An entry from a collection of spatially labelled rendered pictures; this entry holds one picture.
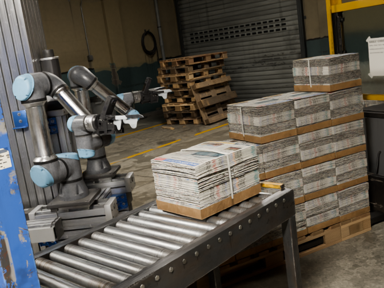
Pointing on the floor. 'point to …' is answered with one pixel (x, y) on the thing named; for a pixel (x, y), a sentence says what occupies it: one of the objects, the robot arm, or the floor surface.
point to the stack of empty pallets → (184, 92)
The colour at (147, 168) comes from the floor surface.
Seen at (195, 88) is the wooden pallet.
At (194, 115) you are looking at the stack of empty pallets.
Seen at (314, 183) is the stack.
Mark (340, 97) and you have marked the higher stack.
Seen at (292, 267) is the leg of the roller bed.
